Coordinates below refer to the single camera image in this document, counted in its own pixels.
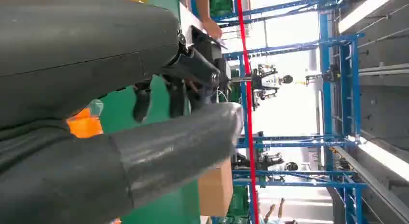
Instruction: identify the blue metal rack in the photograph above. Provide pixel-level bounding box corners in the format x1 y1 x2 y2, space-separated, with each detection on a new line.
223 11 366 146
191 0 363 28
232 132 368 224

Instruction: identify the orange drink bottle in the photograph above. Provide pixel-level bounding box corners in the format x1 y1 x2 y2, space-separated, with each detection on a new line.
66 99 105 139

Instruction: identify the white ceiling strip light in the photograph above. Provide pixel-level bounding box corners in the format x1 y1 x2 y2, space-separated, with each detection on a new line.
338 0 402 34
347 135 409 182

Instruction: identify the brown cardboard box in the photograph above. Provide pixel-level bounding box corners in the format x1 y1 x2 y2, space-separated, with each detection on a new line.
197 158 234 218

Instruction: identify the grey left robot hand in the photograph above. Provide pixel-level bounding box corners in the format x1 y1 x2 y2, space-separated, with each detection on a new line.
0 0 244 224

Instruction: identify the green table mat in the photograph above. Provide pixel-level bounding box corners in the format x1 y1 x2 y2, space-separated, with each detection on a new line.
99 0 202 224

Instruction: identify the background humanoid robot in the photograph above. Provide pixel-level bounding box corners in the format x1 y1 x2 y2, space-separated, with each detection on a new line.
230 63 294 109
234 153 300 182

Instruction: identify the white table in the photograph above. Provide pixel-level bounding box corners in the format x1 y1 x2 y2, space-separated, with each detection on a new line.
178 1 224 48

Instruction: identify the person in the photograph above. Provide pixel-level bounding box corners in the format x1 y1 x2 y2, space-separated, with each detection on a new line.
259 197 299 224

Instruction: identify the person's hand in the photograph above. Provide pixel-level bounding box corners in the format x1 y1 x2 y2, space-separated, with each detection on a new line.
201 17 223 41

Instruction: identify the red upright pole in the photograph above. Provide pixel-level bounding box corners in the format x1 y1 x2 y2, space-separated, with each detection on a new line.
235 0 260 224

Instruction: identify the green plastic crate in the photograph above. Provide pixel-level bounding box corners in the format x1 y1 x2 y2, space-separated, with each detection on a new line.
210 0 234 17
226 185 250 219

